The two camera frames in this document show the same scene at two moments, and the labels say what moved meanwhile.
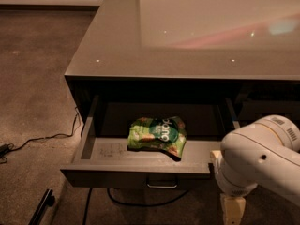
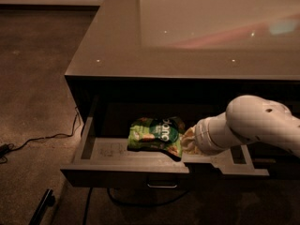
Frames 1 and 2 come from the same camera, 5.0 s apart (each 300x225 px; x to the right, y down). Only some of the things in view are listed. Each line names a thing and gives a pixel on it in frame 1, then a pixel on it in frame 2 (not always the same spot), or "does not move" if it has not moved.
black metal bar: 47,200 does not move
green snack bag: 162,132 does not move
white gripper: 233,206 -> 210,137
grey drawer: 101,158 does not move
